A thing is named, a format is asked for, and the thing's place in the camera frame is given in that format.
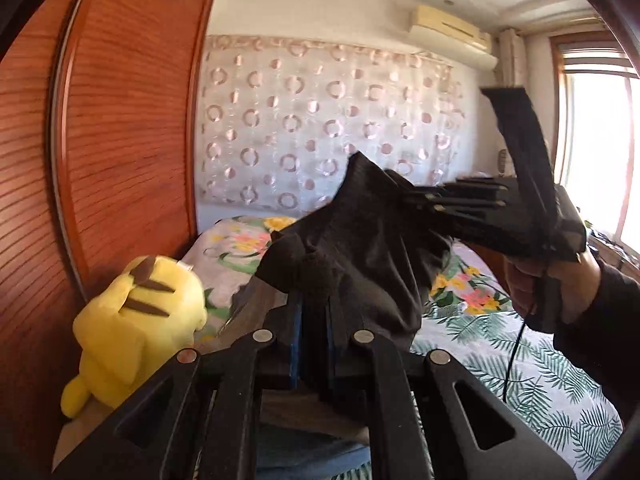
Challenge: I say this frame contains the folded blue jeans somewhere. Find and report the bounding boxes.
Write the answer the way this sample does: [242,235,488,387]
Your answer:
[255,435,376,480]

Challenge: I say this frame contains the person's right forearm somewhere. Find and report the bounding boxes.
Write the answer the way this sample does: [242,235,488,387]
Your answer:
[550,260,640,411]

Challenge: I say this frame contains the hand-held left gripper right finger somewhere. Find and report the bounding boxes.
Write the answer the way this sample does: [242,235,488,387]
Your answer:
[325,302,576,480]

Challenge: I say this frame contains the yellow plush toy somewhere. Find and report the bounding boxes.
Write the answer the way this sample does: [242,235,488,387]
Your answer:
[60,254,208,420]

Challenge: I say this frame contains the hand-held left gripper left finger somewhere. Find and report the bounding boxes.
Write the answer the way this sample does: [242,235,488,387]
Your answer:
[52,295,306,480]

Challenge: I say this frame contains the window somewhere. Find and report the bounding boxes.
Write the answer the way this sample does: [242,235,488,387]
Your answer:
[550,30,640,251]

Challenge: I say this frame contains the wooden wardrobe door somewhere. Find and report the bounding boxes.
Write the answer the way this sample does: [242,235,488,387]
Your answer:
[0,0,223,461]

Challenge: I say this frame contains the circle pattern curtain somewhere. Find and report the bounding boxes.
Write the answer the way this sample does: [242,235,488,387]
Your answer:
[197,35,468,211]

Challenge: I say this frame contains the black cable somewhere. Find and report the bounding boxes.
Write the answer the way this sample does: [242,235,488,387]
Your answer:
[501,305,533,405]

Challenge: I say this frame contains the white air conditioner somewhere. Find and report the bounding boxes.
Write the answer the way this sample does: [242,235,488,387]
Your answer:
[409,4,500,72]

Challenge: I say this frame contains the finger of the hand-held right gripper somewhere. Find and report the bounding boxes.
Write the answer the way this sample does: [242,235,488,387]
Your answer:
[404,196,507,214]
[404,177,508,198]

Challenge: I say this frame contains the pile of assorted small items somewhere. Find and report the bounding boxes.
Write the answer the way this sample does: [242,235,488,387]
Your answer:
[582,217,633,266]

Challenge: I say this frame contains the person's right hand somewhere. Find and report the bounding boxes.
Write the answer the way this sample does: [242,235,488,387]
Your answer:
[504,247,603,333]

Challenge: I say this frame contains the green leaf print blanket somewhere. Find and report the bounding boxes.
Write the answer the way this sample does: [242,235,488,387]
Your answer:
[410,310,626,480]

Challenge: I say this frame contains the dark grey pants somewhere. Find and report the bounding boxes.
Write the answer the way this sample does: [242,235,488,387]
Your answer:
[255,152,455,401]

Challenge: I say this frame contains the pink floral blanket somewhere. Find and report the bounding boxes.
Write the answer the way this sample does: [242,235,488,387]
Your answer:
[180,215,516,341]

